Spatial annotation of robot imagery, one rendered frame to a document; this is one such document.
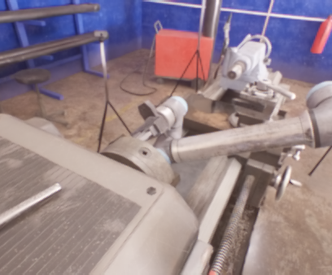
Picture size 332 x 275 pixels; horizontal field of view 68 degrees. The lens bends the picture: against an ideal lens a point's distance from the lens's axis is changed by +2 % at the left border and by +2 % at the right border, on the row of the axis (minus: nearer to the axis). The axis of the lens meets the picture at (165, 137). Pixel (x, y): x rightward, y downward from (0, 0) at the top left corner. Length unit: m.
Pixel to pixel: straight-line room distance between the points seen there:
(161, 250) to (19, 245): 0.17
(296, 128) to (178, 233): 0.52
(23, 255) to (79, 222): 0.07
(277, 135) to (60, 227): 0.63
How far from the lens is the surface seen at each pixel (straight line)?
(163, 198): 0.37
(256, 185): 1.41
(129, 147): 0.65
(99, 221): 0.35
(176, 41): 3.91
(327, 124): 0.78
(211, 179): 1.14
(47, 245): 0.34
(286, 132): 0.79
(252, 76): 1.97
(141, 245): 0.33
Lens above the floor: 1.61
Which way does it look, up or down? 35 degrees down
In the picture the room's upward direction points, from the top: 4 degrees clockwise
